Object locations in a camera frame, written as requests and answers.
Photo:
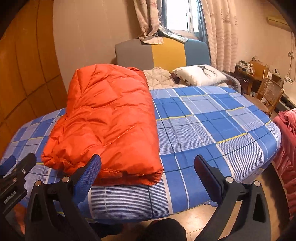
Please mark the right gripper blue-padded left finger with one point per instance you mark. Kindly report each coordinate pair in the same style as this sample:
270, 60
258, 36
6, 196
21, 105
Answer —
53, 212

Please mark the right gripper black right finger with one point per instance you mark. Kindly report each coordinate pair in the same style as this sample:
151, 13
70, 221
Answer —
253, 220

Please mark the orange down puffer jacket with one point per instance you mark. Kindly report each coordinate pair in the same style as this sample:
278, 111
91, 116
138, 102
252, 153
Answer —
109, 113

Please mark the red pink puffer garment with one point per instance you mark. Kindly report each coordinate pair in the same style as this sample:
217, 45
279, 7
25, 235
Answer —
285, 158

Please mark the blue plaid bed sheet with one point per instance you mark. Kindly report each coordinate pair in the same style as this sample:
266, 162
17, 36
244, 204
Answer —
219, 124

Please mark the orange wooden wardrobe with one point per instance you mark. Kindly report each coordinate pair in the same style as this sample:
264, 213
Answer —
31, 81

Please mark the wicker back wooden chair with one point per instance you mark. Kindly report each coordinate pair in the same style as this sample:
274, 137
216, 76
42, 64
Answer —
267, 96

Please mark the wooden desk with clutter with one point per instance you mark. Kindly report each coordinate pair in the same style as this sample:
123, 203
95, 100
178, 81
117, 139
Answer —
253, 73

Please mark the white printed pillow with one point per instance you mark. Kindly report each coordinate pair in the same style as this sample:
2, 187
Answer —
200, 75

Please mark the beige quilted blanket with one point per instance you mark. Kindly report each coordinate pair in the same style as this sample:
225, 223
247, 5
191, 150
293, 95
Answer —
158, 78

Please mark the beige patterned right curtain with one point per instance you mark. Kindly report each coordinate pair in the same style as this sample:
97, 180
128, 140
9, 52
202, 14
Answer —
222, 32

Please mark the beige patterned curtain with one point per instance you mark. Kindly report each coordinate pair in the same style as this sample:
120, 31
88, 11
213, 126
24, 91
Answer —
222, 32
148, 18

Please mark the beige patterned left curtain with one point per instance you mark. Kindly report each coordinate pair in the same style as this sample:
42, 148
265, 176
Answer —
148, 18

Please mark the wall air conditioner unit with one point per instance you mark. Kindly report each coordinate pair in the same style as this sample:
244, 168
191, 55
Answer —
279, 23

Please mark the bright window with frame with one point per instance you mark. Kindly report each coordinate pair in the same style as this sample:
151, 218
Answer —
184, 18

